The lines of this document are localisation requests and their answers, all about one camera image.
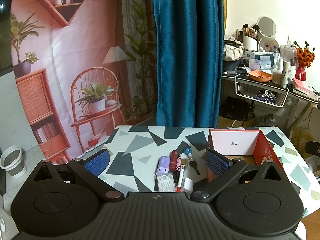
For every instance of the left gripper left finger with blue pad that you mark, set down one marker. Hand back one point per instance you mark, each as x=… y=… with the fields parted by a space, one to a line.
x=87 y=171

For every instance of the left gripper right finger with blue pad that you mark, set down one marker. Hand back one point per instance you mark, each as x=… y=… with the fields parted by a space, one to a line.
x=227 y=174

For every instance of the black key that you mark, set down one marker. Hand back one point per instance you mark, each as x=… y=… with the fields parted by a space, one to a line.
x=192 y=163

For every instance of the white charger adapter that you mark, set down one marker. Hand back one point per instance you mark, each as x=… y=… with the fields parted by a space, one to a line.
x=187 y=185

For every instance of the checkered pen tube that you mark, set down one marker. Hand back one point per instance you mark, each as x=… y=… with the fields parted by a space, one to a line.
x=176 y=172

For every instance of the red cardboard box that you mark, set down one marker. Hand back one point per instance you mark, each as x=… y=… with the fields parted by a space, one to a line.
x=250 y=145

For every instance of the dark red lipstick tube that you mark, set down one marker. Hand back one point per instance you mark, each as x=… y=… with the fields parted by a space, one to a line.
x=173 y=161

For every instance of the red white marker pen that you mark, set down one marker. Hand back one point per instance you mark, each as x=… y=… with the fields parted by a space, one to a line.
x=180 y=179

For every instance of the purple rectangular case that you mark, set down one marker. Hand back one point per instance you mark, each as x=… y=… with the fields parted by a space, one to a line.
x=163 y=166

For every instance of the clear box of floss picks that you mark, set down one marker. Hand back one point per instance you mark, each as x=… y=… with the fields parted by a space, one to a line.
x=166 y=183

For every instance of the printed room backdrop cloth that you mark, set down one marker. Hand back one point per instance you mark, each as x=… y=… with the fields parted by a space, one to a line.
x=83 y=67

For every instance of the brown cardboard box on floor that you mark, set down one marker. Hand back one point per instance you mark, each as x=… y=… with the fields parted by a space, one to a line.
x=229 y=123

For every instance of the black bag under desk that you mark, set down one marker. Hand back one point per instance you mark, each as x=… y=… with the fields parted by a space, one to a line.
x=237 y=109

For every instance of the white plastic bucket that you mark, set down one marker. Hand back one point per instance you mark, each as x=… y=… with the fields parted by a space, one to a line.
x=12 y=162

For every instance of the orange bowl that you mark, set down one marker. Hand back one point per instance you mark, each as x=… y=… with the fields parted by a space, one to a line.
x=260 y=76

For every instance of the cluttered desk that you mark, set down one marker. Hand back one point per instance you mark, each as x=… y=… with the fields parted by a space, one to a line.
x=247 y=88

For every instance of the cotton swab container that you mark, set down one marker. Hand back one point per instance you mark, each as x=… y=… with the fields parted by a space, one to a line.
x=276 y=76

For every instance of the pink book on desk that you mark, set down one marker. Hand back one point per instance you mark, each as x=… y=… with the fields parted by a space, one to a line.
x=300 y=86

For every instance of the white tall bottle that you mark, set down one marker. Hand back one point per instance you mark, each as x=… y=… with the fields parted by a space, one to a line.
x=285 y=74

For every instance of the orange flowers in red vase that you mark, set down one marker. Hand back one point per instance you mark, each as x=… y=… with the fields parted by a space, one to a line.
x=304 y=57

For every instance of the round white mirror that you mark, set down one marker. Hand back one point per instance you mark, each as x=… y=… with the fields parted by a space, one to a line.
x=267 y=27

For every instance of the teal blue curtain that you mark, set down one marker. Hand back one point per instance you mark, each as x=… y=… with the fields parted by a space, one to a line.
x=189 y=61

